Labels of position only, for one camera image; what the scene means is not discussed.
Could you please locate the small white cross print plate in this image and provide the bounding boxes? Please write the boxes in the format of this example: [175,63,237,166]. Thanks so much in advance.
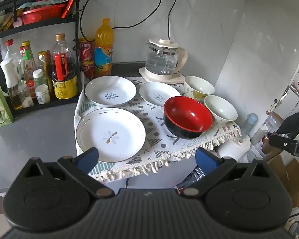
[139,82,182,107]

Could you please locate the red and black bowl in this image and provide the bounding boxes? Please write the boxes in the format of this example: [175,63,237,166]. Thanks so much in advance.
[164,96,213,140]

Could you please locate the white thermos jug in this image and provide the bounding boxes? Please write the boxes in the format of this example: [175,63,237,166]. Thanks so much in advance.
[215,134,251,159]

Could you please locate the person's dark clothing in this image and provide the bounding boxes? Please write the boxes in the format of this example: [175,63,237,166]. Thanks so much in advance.
[276,104,299,141]

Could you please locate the green jar with white lid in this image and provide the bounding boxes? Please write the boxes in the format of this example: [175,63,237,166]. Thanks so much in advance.
[32,69,49,90]

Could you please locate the blue capped bottle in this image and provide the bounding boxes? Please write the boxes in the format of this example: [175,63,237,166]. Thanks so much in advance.
[240,113,259,138]

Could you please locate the white bowl with yellow print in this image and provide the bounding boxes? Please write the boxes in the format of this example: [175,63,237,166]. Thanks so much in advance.
[184,76,215,99]

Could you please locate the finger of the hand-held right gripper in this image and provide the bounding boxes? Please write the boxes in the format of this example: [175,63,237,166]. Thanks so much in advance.
[269,134,297,156]

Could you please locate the sauce bottle with green label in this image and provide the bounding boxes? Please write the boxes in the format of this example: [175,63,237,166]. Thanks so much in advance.
[20,40,39,98]

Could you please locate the patterned fringed tablecloth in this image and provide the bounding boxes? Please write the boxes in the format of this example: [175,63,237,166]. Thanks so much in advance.
[74,76,242,183]

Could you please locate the yellow squeeze bottle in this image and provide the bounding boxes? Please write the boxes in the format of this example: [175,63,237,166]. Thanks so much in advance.
[37,51,53,85]

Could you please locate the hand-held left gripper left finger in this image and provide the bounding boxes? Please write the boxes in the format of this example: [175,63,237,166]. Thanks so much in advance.
[14,147,115,200]

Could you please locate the glass electric kettle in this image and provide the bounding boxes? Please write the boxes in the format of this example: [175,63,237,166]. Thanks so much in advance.
[145,38,188,76]

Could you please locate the large white flower print plate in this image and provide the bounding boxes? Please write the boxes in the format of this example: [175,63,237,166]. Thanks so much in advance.
[75,108,146,163]

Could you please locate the black shelf rack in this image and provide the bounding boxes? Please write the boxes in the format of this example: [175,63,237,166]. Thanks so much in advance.
[0,0,82,117]

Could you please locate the red plastic basket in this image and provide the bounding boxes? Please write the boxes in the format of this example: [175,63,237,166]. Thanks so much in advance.
[20,4,67,25]

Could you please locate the red packet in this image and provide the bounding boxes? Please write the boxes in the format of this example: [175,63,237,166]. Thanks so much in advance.
[61,0,78,19]

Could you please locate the orange juice bottle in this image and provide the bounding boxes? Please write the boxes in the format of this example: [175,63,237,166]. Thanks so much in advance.
[94,18,114,79]

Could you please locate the small white pill bottle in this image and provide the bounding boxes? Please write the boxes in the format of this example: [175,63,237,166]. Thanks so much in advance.
[35,84,51,104]

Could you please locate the black power cable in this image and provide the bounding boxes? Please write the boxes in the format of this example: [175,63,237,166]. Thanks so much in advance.
[79,0,95,43]
[167,0,184,40]
[112,0,169,30]

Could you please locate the clear bottle with red cap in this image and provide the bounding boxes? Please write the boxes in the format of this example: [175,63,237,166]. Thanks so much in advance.
[4,39,23,80]

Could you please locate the cardboard box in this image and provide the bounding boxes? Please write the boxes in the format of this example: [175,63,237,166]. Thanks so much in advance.
[266,154,299,208]

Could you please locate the cream kettle base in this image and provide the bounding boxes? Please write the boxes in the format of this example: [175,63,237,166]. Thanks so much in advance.
[139,67,185,85]

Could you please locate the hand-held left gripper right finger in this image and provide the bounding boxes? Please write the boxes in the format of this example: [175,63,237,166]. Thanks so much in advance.
[181,147,279,198]

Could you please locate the plain white bowl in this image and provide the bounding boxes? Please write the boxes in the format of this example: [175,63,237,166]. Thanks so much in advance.
[204,95,238,123]

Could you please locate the white plate with blue script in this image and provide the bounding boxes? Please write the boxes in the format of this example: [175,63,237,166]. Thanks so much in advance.
[85,76,137,106]

